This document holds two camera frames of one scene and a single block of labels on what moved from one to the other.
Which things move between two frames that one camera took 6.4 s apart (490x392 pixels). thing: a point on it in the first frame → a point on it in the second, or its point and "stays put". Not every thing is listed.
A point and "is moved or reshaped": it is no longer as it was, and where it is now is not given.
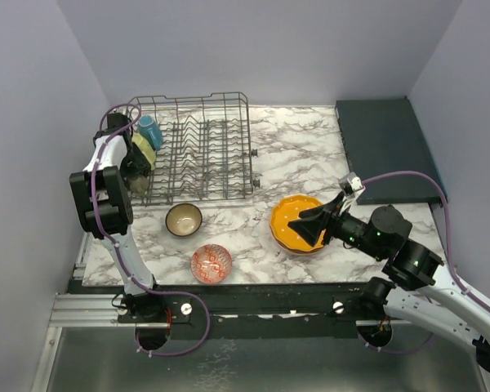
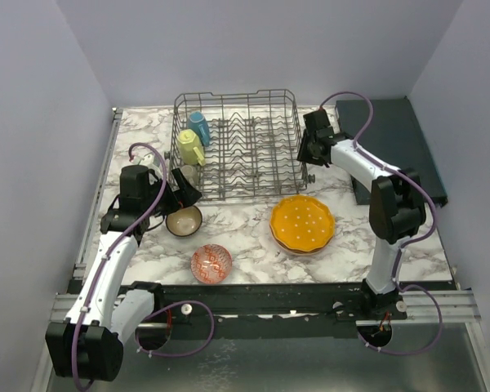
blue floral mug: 149,128 → 198,122
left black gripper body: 132,164 → 169,202
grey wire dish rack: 206,156 is moved or reshaped
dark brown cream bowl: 183,219 stays put
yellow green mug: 149,153 → 191,148
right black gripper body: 344,226 → 307,152
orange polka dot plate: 285,211 stays put
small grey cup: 140,185 is moved or reshaped
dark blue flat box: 384,135 stays put
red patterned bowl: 211,264 stays put
